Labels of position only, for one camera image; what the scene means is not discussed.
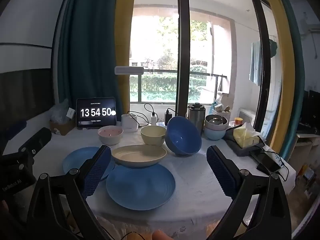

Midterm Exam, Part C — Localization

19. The pink dotted ceramic bowl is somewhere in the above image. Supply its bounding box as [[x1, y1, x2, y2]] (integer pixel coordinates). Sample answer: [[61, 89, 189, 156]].
[[97, 126, 124, 145]]

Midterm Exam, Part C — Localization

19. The cardboard box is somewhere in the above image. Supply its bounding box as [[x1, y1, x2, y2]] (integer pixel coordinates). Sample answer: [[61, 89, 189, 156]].
[[49, 120, 77, 136]]

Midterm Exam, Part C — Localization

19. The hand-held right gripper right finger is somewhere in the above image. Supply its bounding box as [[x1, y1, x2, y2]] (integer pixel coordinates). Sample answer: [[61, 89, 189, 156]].
[[206, 145, 293, 240]]

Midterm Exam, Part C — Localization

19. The white plastic basket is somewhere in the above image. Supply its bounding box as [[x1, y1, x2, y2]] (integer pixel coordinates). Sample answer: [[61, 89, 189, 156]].
[[211, 102, 231, 120]]

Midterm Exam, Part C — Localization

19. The light blue plastic bowl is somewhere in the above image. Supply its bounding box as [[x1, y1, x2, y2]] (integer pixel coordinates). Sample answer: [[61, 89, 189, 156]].
[[205, 127, 227, 140]]

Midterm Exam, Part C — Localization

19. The teal curtain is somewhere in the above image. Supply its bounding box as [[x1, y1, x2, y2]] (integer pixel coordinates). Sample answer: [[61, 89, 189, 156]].
[[272, 0, 307, 160], [58, 0, 120, 120]]

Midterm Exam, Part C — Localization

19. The hanging light blue towel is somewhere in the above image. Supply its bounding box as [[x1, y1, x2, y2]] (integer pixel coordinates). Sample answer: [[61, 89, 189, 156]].
[[249, 41, 262, 87]]

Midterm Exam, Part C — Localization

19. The blue plate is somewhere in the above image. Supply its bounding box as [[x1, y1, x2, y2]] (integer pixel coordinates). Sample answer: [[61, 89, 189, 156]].
[[106, 164, 176, 210], [62, 147, 116, 180]]

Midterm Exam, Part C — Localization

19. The dark blue bowl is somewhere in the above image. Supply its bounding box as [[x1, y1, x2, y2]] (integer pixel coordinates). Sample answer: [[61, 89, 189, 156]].
[[167, 116, 202, 155]]

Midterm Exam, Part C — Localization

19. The white desk lamp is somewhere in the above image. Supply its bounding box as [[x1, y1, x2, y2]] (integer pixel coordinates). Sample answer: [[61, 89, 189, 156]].
[[114, 66, 144, 133]]

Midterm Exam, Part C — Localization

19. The stainless steel tumbler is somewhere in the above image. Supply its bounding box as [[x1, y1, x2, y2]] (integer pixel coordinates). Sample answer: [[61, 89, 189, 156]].
[[187, 103, 206, 137]]

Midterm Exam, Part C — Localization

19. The black sliding door frame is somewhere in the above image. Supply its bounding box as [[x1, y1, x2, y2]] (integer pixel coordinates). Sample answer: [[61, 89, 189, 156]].
[[175, 0, 190, 118]]

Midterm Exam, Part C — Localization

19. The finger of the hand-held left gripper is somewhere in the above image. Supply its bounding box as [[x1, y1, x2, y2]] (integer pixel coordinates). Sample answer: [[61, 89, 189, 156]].
[[19, 127, 52, 159]]

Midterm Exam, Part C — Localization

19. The black lamp cable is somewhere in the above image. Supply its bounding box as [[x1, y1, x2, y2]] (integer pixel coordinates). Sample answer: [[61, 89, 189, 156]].
[[127, 110, 150, 128]]

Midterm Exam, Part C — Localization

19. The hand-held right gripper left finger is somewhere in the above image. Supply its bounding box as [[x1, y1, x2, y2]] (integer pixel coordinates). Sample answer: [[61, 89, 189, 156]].
[[26, 145, 116, 240]]

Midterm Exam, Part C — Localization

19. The yellow curtain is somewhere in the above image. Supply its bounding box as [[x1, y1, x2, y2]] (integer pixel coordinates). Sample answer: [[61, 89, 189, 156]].
[[116, 0, 137, 120], [255, 0, 295, 155]]

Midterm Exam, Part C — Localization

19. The cream plate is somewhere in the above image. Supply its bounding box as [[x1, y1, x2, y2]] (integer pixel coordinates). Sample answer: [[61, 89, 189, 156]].
[[111, 145, 167, 168]]

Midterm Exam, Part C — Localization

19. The clear plastic bag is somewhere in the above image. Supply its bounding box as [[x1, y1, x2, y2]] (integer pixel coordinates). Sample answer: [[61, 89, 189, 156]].
[[50, 99, 75, 125]]

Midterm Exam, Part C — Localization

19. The black phone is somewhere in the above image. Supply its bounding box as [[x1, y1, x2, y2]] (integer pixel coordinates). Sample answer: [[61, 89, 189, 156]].
[[251, 150, 282, 173]]

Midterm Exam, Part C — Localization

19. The stainless steel bowl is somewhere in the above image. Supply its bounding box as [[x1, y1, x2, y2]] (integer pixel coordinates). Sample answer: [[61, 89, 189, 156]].
[[205, 114, 228, 126]]

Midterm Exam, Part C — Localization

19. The tablet with clock display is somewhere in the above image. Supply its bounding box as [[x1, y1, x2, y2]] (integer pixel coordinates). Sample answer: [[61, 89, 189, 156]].
[[76, 97, 117, 130]]

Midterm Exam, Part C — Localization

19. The cream bowl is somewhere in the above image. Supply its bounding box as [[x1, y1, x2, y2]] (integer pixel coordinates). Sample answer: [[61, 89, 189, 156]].
[[140, 126, 167, 146]]

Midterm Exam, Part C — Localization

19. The wooden side shelf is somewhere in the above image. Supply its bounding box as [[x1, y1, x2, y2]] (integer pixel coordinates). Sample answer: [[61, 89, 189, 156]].
[[296, 130, 320, 170]]

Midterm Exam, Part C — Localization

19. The white textured tablecloth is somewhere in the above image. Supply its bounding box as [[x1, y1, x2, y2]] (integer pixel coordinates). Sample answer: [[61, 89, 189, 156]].
[[32, 124, 297, 240]]

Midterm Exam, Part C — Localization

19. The yellow tissue pack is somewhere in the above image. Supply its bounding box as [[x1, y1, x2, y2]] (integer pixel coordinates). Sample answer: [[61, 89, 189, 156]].
[[233, 122, 263, 148]]

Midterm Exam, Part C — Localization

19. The dark grey cloth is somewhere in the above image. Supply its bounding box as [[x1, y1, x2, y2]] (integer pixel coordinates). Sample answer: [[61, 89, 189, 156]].
[[224, 129, 265, 157]]

